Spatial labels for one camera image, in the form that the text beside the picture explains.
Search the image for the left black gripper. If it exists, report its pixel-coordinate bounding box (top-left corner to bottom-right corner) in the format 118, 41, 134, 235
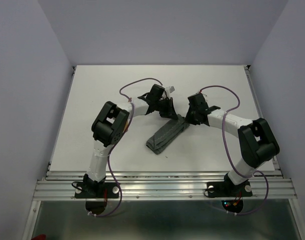
155, 97, 178, 120

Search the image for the grey cloth napkin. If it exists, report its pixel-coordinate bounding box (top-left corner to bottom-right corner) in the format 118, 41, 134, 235
145, 114, 190, 155

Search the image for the gold knife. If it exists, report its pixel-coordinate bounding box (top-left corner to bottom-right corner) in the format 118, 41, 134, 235
123, 121, 130, 133

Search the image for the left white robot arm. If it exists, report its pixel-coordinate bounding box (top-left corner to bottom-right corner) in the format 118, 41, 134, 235
75, 84, 178, 197

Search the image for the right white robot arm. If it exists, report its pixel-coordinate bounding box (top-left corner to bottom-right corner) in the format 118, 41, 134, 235
185, 93, 280, 198

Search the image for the red object at corner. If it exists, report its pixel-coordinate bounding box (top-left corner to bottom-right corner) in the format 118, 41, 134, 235
31, 234, 47, 240

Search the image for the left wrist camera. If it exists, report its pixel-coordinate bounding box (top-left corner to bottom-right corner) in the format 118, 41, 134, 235
165, 86, 175, 98

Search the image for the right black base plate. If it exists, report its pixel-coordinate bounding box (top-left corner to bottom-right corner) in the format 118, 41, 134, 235
203, 181, 253, 198

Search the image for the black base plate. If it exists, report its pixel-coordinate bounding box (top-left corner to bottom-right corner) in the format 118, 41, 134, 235
203, 181, 253, 198
71, 181, 120, 199

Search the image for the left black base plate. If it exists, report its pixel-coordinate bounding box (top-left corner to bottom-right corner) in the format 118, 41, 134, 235
71, 181, 120, 199

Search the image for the aluminium mounting rail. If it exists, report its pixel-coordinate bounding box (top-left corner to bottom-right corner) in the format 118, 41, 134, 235
33, 170, 297, 201

